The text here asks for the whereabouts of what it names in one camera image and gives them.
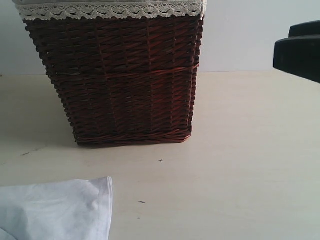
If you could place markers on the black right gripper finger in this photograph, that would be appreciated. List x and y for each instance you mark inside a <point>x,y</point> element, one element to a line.
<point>305,29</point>
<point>298,56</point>

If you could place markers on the white t-shirt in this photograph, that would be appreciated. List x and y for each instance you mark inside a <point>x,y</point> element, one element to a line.
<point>70,210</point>

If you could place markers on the dark red wicker basket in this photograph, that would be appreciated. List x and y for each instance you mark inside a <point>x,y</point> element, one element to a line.
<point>123,81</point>

